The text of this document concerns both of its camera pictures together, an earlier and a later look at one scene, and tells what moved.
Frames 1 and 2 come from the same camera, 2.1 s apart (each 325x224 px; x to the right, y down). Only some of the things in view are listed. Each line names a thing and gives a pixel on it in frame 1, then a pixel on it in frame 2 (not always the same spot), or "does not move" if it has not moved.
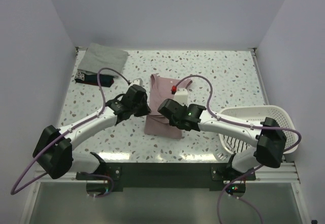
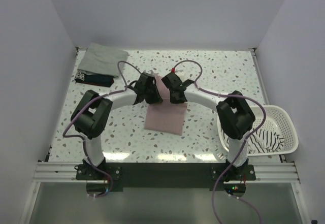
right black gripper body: (172, 123) -> (172, 99)
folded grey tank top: (98, 56) does not move
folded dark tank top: (105, 81) does not move
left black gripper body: (141, 108) -> (152, 95)
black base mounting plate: (166, 176) does not move
